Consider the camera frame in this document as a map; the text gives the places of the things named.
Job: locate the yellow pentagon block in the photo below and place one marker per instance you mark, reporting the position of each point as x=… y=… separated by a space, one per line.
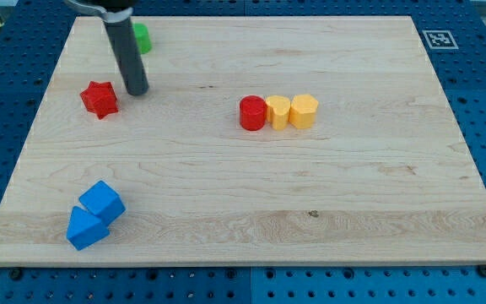
x=302 y=114

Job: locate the blue cube block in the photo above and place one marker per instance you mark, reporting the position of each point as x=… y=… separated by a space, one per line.
x=103 y=202

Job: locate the white fiducial marker tag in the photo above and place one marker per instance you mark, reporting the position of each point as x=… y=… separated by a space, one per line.
x=440 y=40

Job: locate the red star block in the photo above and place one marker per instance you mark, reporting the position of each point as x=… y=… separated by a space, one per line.
x=100 y=99

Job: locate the silver black rod mount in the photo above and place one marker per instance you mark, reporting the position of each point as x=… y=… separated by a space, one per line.
x=110 y=11

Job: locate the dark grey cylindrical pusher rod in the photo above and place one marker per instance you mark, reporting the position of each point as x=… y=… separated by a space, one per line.
x=128 y=58

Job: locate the green block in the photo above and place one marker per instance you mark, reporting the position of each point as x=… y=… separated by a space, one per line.
x=141 y=33

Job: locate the blue triangle block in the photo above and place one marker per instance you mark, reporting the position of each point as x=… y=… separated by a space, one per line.
x=84 y=229

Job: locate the red cylinder block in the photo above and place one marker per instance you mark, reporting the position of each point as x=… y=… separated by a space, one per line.
x=252 y=112

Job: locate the yellow heart block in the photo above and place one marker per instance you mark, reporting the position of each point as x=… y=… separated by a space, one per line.
x=277 y=114

